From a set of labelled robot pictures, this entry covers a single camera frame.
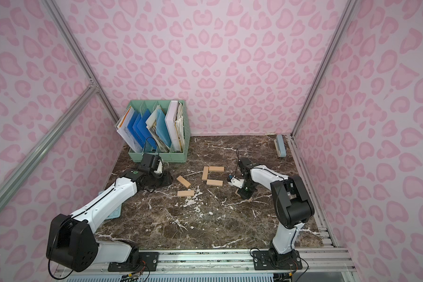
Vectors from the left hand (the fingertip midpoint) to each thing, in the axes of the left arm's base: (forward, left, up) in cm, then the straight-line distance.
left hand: (170, 177), depth 86 cm
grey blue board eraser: (+26, -61, -7) cm, 67 cm away
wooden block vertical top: (+9, -16, -11) cm, 22 cm away
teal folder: (+25, +7, +9) cm, 28 cm away
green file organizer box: (+26, -4, +9) cm, 28 cm away
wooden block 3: (-6, -32, -6) cm, 33 cm away
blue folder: (+26, +21, +9) cm, 34 cm away
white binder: (+27, +2, +13) cm, 30 cm away
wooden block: (+4, -21, -12) cm, 25 cm away
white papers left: (+22, +27, +12) cm, 37 cm away
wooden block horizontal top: (+13, -23, -13) cm, 29 cm away
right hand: (-2, -37, -12) cm, 39 cm away
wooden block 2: (-2, -6, -13) cm, 14 cm away
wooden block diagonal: (+4, -4, -12) cm, 13 cm away
